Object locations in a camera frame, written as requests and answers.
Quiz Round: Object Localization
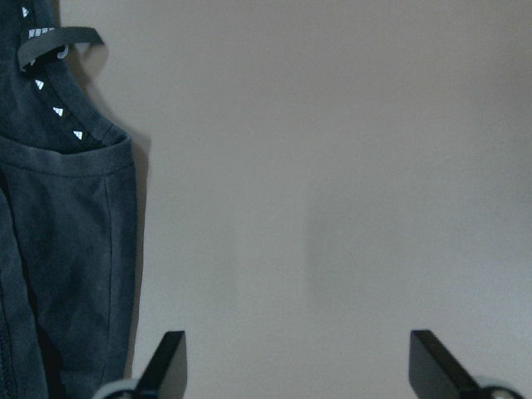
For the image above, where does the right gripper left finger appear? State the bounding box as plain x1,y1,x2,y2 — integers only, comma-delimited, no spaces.
133,331,187,399

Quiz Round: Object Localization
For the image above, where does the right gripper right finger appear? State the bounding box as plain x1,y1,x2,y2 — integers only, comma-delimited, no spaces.
408,330,478,399

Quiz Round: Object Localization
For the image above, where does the black printed t-shirt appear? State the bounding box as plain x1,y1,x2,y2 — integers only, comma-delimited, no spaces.
1,1,137,398

